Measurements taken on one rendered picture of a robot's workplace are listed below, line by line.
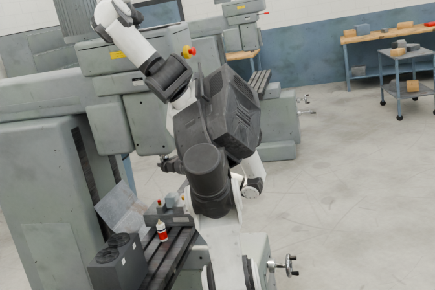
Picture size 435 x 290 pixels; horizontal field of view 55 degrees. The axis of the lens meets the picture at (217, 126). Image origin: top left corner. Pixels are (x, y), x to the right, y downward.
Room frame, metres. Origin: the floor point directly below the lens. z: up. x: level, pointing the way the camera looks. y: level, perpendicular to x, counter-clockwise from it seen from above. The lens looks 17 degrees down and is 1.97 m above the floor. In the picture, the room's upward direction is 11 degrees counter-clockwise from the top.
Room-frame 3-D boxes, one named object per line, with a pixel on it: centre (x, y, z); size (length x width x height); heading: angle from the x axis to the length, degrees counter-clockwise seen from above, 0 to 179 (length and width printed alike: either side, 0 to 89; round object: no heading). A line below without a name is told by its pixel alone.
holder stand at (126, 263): (1.46, 0.49, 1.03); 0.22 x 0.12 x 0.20; 164
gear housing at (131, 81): (1.99, 0.33, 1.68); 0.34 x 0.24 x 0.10; 72
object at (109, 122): (2.03, 0.47, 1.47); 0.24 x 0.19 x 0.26; 162
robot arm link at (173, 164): (1.91, 0.22, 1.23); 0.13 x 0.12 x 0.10; 137
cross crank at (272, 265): (1.82, -0.19, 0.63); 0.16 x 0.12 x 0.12; 72
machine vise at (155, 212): (1.94, 0.27, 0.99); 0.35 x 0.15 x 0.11; 71
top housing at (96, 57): (1.98, 0.30, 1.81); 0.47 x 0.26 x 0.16; 72
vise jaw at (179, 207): (1.93, 0.24, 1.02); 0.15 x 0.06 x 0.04; 161
